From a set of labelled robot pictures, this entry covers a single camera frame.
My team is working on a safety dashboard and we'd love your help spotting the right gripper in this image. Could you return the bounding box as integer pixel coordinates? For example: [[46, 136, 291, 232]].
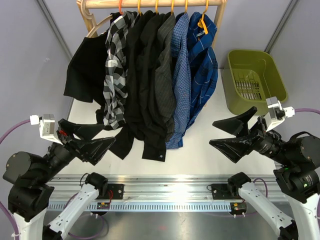
[[210, 105, 293, 165]]

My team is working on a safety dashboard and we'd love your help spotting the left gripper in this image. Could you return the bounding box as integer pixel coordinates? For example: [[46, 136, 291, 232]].
[[37, 118, 117, 183]]

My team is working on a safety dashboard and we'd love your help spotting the light blue checked shirt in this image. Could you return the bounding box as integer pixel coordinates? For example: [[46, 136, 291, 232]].
[[166, 12, 191, 150]]

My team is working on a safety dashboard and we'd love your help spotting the dark blue plaid shirt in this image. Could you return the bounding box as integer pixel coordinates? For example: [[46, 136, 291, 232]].
[[186, 12, 218, 129]]

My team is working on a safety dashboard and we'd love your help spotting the yellow hanger of blue shirt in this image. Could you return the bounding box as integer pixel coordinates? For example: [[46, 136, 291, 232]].
[[197, 0, 209, 35]]

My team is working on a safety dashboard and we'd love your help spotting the yellow hanger of checked shirt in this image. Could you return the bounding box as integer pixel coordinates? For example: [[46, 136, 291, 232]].
[[184, 0, 189, 14]]

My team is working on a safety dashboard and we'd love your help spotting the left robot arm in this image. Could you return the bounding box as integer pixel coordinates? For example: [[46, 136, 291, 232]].
[[3, 114, 116, 240]]

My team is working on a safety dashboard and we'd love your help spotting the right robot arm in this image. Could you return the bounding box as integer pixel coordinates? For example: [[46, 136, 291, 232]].
[[209, 106, 320, 240]]

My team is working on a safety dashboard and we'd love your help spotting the black white plaid shirt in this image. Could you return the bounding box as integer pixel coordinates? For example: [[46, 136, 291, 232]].
[[103, 11, 138, 130]]

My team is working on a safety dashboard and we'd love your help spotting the black long sleeve shirt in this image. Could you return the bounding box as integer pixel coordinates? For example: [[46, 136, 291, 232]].
[[109, 10, 167, 162]]

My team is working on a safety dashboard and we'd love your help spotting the black t-shirt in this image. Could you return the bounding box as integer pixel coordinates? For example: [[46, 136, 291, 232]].
[[63, 12, 121, 107]]

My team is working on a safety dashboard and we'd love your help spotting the dark pinstripe shirt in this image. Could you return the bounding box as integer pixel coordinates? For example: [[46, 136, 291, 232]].
[[154, 12, 176, 142]]

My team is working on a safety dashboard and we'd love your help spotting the wooden curved hanger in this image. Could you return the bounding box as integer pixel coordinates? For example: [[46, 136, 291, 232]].
[[86, 14, 113, 38]]

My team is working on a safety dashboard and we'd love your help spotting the orange hanger hook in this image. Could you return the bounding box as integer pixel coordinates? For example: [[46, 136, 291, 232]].
[[118, 0, 124, 15]]

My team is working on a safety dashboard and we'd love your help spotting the yellow hanger hook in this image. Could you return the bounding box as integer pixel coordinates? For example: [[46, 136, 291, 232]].
[[170, 0, 175, 14], [155, 0, 159, 14], [137, 0, 143, 16]]

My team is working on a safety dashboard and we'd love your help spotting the green plastic basket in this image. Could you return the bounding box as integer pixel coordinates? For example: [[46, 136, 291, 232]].
[[221, 49, 288, 116]]

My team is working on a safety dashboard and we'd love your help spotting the wooden clothes rack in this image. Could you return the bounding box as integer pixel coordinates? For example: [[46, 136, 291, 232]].
[[76, 0, 227, 32]]

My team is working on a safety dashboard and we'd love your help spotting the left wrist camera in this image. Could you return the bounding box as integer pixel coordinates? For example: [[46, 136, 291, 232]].
[[29, 114, 62, 144]]

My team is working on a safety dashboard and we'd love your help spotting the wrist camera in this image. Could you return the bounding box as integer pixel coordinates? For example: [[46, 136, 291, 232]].
[[262, 96, 295, 132], [29, 114, 62, 144]]

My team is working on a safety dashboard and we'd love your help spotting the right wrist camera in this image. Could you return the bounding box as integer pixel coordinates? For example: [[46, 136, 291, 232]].
[[262, 96, 295, 132]]

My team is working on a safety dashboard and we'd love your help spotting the aluminium mounting rail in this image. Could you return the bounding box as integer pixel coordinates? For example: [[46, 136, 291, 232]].
[[48, 174, 288, 212]]

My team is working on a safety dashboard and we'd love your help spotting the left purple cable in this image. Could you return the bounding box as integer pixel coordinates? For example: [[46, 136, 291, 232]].
[[0, 119, 32, 240]]

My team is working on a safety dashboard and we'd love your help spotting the purple cable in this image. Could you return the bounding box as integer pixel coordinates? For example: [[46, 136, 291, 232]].
[[0, 119, 32, 240], [294, 107, 320, 116]]

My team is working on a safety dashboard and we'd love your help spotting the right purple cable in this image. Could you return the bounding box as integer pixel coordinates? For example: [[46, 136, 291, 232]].
[[294, 107, 320, 116]]

